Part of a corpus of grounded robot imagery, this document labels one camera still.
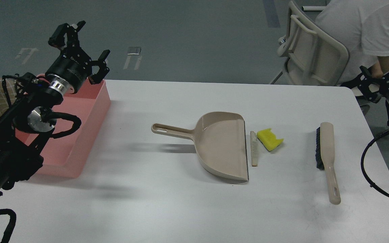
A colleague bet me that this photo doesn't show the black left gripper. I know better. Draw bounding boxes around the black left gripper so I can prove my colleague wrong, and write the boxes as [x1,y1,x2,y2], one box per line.
[45,21,111,93]

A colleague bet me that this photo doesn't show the beige hand brush black bristles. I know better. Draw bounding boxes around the beige hand brush black bristles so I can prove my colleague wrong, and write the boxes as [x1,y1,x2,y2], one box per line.
[315,122,341,205]

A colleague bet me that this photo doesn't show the yellow sponge piece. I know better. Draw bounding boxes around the yellow sponge piece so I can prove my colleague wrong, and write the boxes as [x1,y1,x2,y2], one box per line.
[256,129,284,151]

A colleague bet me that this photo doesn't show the white bread slice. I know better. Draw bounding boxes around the white bread slice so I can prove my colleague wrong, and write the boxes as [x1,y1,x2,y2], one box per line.
[250,131,258,167]

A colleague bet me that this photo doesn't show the beige plastic dustpan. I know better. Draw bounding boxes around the beige plastic dustpan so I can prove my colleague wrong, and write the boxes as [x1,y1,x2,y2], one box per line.
[151,112,249,182]

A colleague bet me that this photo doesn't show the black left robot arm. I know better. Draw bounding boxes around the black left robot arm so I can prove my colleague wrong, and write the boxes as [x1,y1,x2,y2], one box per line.
[0,20,110,243]

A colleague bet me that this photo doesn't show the pink plastic bin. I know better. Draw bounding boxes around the pink plastic bin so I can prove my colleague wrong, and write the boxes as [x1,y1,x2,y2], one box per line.
[15,74,111,179]

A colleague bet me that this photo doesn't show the person in white shirt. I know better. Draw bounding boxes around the person in white shirt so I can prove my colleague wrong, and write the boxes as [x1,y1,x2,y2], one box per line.
[315,0,389,84]

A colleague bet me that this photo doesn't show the metal floor outlet plate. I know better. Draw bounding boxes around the metal floor outlet plate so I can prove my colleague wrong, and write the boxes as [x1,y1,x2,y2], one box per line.
[127,47,142,55]

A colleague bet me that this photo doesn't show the white office chair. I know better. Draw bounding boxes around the white office chair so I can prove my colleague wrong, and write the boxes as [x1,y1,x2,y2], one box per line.
[270,0,349,86]

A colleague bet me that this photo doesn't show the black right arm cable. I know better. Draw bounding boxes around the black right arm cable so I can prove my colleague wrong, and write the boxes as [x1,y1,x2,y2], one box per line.
[361,128,389,207]

